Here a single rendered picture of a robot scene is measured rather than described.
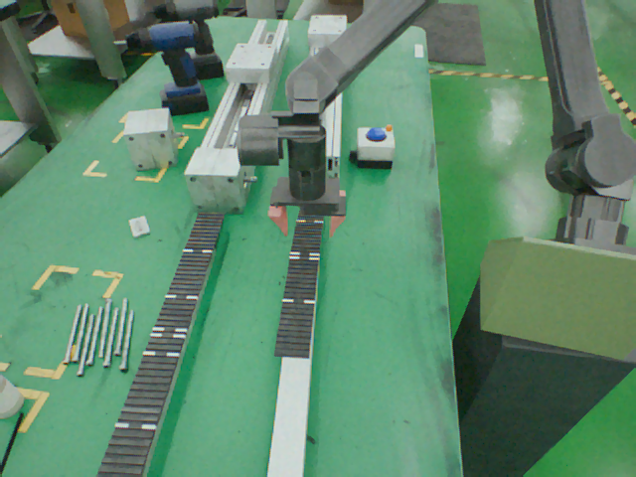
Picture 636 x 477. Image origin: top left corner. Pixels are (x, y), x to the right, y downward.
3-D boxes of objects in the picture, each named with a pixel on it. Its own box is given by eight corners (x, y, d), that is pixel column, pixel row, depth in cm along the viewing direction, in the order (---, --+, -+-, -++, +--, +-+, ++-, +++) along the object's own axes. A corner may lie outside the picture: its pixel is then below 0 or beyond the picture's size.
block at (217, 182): (254, 214, 86) (249, 176, 80) (194, 212, 87) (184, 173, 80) (261, 187, 93) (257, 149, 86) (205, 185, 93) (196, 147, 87)
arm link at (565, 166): (627, 211, 60) (601, 213, 65) (641, 139, 60) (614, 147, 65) (563, 199, 60) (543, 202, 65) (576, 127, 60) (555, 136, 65)
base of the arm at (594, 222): (643, 260, 56) (600, 258, 68) (654, 200, 56) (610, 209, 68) (569, 247, 58) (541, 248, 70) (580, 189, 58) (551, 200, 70)
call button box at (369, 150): (392, 169, 97) (395, 145, 93) (349, 168, 98) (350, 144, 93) (390, 150, 103) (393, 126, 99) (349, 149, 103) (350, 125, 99)
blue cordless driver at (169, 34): (214, 110, 117) (198, 26, 102) (138, 122, 112) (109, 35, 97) (210, 98, 122) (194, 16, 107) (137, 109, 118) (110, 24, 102)
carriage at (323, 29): (345, 57, 129) (346, 33, 124) (308, 56, 129) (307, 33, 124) (345, 38, 140) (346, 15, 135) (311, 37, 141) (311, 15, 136)
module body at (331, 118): (338, 189, 92) (339, 156, 86) (291, 188, 92) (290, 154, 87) (343, 48, 149) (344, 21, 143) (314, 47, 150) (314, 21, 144)
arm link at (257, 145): (318, 70, 58) (318, 91, 66) (233, 71, 58) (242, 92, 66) (319, 159, 58) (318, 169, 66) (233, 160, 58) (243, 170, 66)
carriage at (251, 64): (270, 93, 112) (268, 68, 107) (229, 92, 112) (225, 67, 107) (278, 68, 123) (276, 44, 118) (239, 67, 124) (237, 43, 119)
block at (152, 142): (188, 165, 99) (178, 128, 92) (136, 171, 97) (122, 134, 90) (188, 142, 106) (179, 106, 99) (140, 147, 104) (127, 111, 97)
